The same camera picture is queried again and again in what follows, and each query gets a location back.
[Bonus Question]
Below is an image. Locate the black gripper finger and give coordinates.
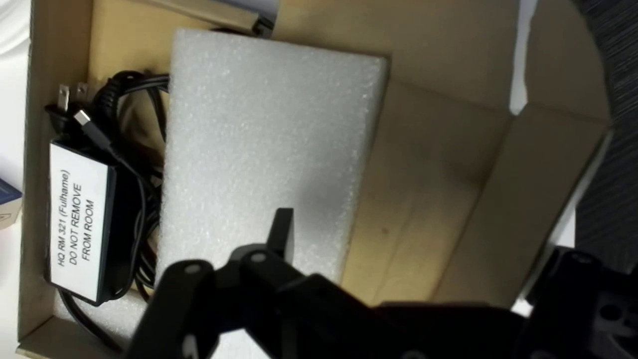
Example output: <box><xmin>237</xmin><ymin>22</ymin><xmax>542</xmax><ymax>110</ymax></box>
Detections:
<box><xmin>267</xmin><ymin>207</ymin><xmax>294</xmax><ymax>261</ymax></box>

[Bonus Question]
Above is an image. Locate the blue yellow book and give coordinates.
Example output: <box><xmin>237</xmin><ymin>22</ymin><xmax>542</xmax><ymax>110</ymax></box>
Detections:
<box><xmin>0</xmin><ymin>179</ymin><xmax>21</xmax><ymax>229</ymax></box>

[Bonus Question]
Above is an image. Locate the white foam sheet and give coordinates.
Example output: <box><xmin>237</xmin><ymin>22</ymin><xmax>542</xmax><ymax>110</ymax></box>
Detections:
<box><xmin>157</xmin><ymin>30</ymin><xmax>386</xmax><ymax>279</ymax></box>

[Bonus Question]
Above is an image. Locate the black adapter cable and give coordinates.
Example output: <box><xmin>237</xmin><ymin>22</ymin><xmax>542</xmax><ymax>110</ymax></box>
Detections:
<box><xmin>57</xmin><ymin>68</ymin><xmax>171</xmax><ymax>351</ymax></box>

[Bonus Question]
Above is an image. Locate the black power adapter with label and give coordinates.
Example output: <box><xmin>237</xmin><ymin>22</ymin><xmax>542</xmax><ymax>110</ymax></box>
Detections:
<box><xmin>45</xmin><ymin>84</ymin><xmax>139</xmax><ymax>305</ymax></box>

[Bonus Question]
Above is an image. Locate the brown cardboard box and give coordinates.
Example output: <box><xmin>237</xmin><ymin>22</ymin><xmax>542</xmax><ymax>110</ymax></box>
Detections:
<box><xmin>17</xmin><ymin>0</ymin><xmax>610</xmax><ymax>359</ymax></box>

